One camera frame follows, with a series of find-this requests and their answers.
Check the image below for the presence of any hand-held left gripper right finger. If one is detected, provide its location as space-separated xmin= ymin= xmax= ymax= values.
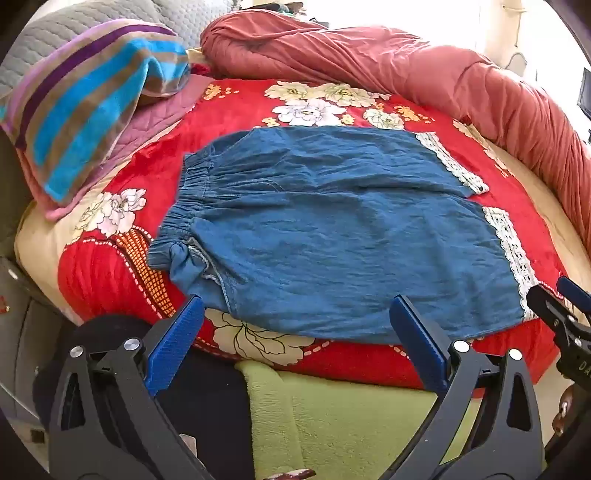
xmin=389 ymin=295 xmax=548 ymax=480

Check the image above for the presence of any dark cloth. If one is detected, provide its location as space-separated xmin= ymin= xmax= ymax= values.
xmin=152 ymin=350 xmax=256 ymax=480

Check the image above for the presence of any person's right hand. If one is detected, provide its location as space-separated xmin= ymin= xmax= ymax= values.
xmin=551 ymin=385 xmax=579 ymax=438

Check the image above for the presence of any blue denim pants lace trim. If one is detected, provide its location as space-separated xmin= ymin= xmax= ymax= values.
xmin=147 ymin=126 xmax=541 ymax=346

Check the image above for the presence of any dark screen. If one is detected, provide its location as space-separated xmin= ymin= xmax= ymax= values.
xmin=579 ymin=68 xmax=591 ymax=123

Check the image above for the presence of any green fleece cloth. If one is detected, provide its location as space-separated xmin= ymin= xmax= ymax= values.
xmin=235 ymin=360 xmax=482 ymax=480

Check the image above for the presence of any pile of dark clothes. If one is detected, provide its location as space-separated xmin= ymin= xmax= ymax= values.
xmin=265 ymin=0 xmax=302 ymax=17

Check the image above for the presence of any grey bedside furniture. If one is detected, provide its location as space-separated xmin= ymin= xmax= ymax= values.
xmin=0 ymin=256 xmax=63 ymax=464

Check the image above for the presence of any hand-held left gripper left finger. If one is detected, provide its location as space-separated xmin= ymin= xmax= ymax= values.
xmin=46 ymin=294 xmax=215 ymax=480

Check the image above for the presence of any small grey quilted pillow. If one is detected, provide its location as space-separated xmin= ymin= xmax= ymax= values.
xmin=154 ymin=0 xmax=237 ymax=49

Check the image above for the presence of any striped towel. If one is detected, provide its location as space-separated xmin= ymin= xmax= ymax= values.
xmin=0 ymin=19 xmax=191 ymax=208

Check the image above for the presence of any pink quilted pillow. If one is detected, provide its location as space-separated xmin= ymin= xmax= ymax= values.
xmin=28 ymin=74 xmax=215 ymax=223

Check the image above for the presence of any red floral blanket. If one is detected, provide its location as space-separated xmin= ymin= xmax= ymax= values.
xmin=58 ymin=78 xmax=568 ymax=385

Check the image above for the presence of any large grey quilted pillow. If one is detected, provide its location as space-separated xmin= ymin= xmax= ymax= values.
xmin=0 ymin=0 xmax=161 ymax=100

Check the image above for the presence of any pink-red quilt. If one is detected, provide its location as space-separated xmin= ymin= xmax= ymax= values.
xmin=199 ymin=10 xmax=591 ymax=241

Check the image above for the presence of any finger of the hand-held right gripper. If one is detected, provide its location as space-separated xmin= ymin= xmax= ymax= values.
xmin=556 ymin=276 xmax=591 ymax=320
xmin=526 ymin=284 xmax=580 ymax=344

